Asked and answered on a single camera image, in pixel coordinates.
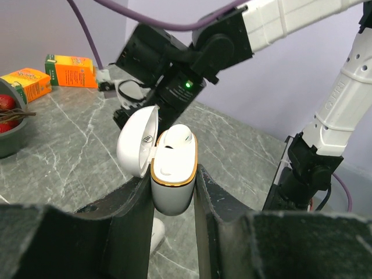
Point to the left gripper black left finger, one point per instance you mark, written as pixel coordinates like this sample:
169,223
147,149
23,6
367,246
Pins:
108,238

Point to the white earbud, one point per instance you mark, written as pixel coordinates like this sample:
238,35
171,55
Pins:
177,136

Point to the white gold-rimmed charging case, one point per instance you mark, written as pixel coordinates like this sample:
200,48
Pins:
140,149

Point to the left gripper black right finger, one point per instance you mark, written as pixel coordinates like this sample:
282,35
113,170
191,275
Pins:
225,234

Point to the orange box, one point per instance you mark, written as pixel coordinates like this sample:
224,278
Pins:
31,84
70,71

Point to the orange box right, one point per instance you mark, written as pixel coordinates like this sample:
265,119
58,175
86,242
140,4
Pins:
70,71

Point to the dark grey fruit tray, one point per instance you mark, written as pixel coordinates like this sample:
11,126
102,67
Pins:
12,141

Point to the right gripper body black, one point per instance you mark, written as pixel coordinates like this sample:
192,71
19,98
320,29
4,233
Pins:
121,115

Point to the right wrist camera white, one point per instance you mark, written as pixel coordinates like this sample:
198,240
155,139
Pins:
128,91

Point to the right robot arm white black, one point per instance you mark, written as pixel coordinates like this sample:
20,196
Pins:
243,122

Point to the orange box middle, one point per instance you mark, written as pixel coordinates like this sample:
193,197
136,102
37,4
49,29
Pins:
31,84

